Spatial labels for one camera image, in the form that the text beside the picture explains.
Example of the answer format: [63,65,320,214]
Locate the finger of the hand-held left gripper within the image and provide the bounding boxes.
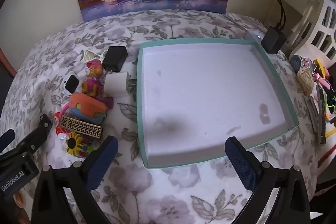
[0,114,53,161]
[0,129,15,152]

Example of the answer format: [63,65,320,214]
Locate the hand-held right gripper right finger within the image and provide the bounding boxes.
[225,136,311,224]

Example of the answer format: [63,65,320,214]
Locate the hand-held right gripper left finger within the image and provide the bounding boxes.
[31,135,119,224]

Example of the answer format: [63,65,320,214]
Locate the red and white tube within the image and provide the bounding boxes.
[54,112,66,139]

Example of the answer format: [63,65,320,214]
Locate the colourful sunflower toy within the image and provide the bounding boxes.
[65,132,93,159]

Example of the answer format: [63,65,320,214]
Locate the gold black patterned box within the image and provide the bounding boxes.
[58,116,103,140]

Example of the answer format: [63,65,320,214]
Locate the orange and blue foam toy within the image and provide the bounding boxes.
[67,93,108,125]

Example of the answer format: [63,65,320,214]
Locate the white smartwatch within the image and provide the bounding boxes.
[61,74,79,94]

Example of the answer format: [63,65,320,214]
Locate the magenta plastic bar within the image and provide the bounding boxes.
[97,97,114,109]

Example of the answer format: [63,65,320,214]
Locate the teal shallow tray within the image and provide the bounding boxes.
[136,38,300,169]

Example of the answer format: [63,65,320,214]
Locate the pink dog toy figure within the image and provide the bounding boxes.
[81,61,105,97]

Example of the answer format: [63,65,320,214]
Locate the white charger plug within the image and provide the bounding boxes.
[104,71,137,97]

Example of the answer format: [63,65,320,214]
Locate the cream hair clip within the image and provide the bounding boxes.
[80,49,104,63]

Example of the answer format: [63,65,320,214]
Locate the black charger plug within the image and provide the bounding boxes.
[102,46,128,75]

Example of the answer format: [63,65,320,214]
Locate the person's left hand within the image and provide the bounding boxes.
[12,190,27,207]

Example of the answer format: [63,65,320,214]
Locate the dark cabinet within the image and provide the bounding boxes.
[0,56,16,114]

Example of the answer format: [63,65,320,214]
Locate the grey floral blanket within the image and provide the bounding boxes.
[0,9,323,224]

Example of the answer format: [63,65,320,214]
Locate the reddish wooden board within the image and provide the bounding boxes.
[0,48,17,76]

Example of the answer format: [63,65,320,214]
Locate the red stick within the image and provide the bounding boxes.
[317,147,336,169]

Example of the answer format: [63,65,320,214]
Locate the cream knit pouch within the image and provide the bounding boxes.
[297,67,315,96]

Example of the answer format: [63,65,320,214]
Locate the pile of colourful hair accessories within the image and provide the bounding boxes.
[312,59,336,140]

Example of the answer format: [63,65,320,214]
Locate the round patterned tin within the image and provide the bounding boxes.
[290,55,314,72]

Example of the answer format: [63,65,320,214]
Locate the white device with blue light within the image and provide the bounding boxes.
[245,30,265,46]

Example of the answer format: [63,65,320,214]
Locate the white lattice basket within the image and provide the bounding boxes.
[307,0,336,62]

